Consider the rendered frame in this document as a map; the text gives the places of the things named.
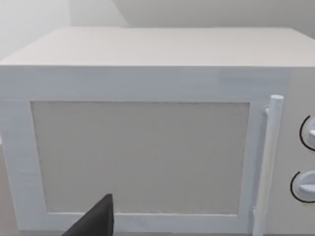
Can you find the pale microwave door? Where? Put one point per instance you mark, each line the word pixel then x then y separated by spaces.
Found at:
pixel 140 157

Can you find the pale microwave oven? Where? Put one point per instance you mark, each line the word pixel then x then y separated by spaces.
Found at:
pixel 157 46

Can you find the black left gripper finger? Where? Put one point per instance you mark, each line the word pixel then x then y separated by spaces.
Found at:
pixel 98 217

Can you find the white microwave knob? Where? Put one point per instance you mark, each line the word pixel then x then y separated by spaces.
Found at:
pixel 305 186
pixel 309 132

